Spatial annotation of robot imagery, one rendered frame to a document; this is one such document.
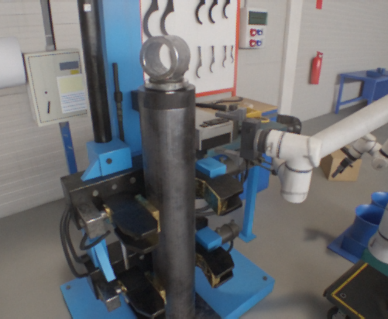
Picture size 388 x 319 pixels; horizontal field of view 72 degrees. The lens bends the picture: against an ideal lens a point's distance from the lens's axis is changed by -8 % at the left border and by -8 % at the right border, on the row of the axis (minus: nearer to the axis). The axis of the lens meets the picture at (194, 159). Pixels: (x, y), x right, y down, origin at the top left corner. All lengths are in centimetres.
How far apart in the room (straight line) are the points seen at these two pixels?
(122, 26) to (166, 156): 65
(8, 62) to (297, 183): 144
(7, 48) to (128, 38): 63
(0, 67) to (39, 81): 21
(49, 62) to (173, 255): 119
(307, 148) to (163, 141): 49
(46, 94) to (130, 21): 64
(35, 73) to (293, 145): 136
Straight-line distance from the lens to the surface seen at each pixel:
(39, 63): 172
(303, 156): 89
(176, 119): 101
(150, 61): 107
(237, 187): 132
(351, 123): 109
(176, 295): 154
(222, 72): 393
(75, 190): 124
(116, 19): 139
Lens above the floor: 168
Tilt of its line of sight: 26 degrees down
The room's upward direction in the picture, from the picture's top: straight up
